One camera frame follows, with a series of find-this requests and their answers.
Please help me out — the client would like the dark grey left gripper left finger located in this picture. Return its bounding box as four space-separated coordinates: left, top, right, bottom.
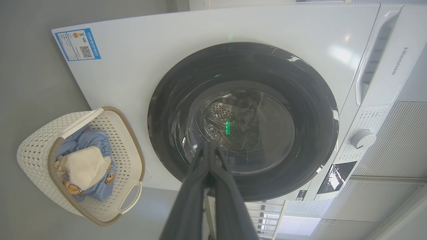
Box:
159 142 214 240

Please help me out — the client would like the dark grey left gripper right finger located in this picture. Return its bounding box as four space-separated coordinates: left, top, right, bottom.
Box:
211 143 259 240

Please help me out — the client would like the blue cartoon print garment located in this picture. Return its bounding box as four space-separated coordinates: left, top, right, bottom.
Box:
67 160 116 202

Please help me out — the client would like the cream and blue cartoon garment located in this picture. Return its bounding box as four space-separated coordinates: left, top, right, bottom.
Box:
55 128 112 195

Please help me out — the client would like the dark round glass washer door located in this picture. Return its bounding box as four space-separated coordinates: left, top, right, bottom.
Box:
148 42 340 202

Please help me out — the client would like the black washer display panel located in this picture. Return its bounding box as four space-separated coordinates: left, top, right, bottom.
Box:
317 161 357 194

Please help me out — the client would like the white washer control knob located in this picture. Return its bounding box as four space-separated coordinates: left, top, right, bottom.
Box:
350 129 377 149

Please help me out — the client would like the white front-load washing machine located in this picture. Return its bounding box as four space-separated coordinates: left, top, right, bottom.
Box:
52 3 427 202

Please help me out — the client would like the white slatted rack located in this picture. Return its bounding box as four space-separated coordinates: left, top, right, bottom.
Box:
245 200 287 240

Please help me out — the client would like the cream perforated laundry basket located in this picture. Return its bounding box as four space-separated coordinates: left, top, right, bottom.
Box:
17 107 146 227

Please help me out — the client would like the blue energy label sticker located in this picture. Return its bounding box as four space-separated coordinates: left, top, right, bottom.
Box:
55 28 101 61

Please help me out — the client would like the white Hisense detergent drawer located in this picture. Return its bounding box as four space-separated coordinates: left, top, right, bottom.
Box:
355 5 427 107

